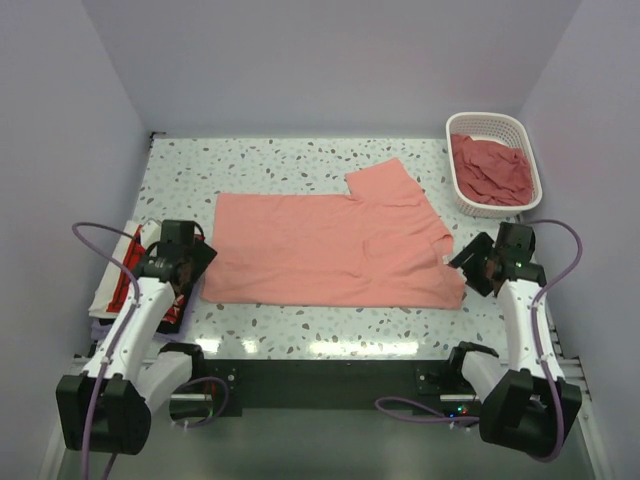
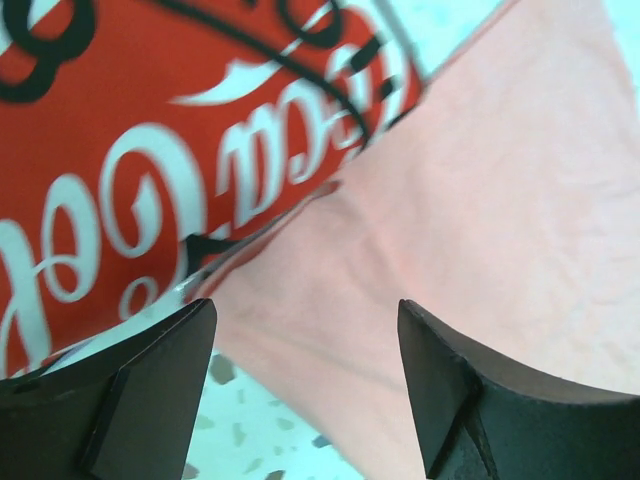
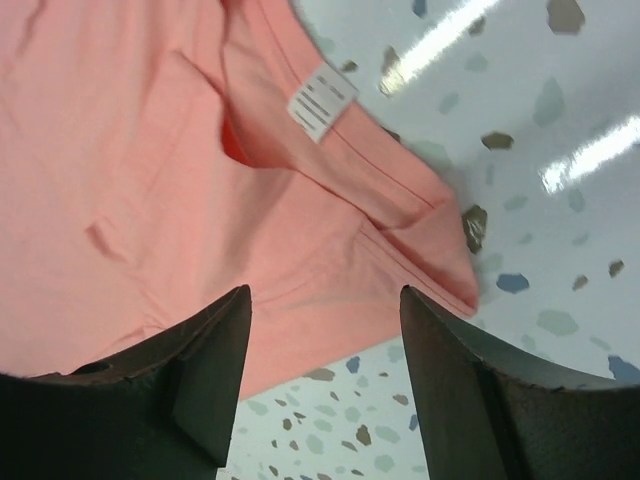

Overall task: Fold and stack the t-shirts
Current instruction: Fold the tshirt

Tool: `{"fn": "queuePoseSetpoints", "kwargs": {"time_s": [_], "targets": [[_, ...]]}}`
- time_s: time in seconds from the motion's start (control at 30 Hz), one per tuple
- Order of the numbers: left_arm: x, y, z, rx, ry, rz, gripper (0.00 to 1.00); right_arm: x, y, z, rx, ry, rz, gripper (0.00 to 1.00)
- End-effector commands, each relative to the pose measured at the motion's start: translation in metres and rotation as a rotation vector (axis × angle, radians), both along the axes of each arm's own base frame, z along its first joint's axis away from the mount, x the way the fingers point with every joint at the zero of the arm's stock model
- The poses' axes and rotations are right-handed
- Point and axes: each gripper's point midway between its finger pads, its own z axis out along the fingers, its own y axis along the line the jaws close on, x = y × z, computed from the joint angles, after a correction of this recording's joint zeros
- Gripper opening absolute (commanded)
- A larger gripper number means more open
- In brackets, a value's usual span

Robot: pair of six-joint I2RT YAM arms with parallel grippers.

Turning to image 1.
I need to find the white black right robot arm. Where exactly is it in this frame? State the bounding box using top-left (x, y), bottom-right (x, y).
top-left (445, 222), bottom-right (582, 462)

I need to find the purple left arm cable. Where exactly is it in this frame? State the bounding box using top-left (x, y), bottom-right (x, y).
top-left (72, 222), bottom-right (231, 480)

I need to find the white plastic laundry basket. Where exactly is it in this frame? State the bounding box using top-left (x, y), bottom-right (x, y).
top-left (445, 112), bottom-right (543, 218)

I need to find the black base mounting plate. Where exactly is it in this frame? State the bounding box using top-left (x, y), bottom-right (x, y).
top-left (148, 358), bottom-right (506, 419)

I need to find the aluminium extrusion rail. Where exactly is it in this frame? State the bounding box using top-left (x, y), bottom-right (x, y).
top-left (537, 297), bottom-right (588, 393)

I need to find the dark pink crumpled shirt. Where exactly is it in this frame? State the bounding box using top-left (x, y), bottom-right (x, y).
top-left (451, 134), bottom-right (534, 207)

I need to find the lavender folded shirt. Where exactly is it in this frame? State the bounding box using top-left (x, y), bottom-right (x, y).
top-left (91, 320), bottom-right (191, 346)

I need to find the red white printed folded shirt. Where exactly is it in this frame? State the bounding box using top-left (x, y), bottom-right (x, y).
top-left (111, 232), bottom-right (196, 331)

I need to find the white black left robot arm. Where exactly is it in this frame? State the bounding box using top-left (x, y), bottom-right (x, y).
top-left (55, 220), bottom-right (217, 455)

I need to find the salmon pink t shirt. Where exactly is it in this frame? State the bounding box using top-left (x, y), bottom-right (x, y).
top-left (201, 158), bottom-right (465, 310)

